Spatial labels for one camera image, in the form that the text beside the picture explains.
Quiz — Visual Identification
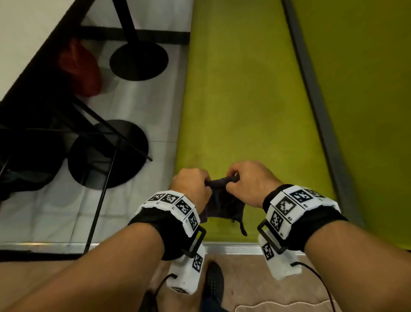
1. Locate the person's right hand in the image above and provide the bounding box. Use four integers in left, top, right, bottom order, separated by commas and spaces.
226, 161, 283, 209

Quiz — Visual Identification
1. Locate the person's left hand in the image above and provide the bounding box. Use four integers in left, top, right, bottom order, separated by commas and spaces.
169, 167, 212, 214

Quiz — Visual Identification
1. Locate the dark grey cleaning cloth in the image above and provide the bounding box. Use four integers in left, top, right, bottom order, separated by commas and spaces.
204, 175, 248, 237

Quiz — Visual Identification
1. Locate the wooden chair with orange seat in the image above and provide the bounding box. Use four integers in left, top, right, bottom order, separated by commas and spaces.
0, 37, 153, 255

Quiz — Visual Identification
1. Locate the person's left forearm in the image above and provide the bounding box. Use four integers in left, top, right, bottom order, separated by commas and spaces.
0, 223, 165, 312

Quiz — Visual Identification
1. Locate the person's right forearm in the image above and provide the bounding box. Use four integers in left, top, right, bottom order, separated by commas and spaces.
304, 220, 411, 312

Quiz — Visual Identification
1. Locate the white tag wrist band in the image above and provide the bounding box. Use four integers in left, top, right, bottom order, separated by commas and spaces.
262, 184, 348, 252
128, 190, 201, 261

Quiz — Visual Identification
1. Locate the black round table base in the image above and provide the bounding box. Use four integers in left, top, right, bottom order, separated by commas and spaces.
68, 119, 149, 190
109, 0, 169, 81

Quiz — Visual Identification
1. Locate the green upholstered bench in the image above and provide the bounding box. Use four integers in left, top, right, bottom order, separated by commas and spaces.
175, 0, 411, 250

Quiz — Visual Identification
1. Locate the black shoe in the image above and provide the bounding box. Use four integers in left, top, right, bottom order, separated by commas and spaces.
204, 261, 225, 304

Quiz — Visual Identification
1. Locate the white table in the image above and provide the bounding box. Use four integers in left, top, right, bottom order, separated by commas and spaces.
0, 0, 97, 102

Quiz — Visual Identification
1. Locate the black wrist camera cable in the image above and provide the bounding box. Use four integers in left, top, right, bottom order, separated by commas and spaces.
290, 262, 338, 312
154, 273, 178, 312

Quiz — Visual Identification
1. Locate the white floor cable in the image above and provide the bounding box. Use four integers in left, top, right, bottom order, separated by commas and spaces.
234, 300, 334, 312

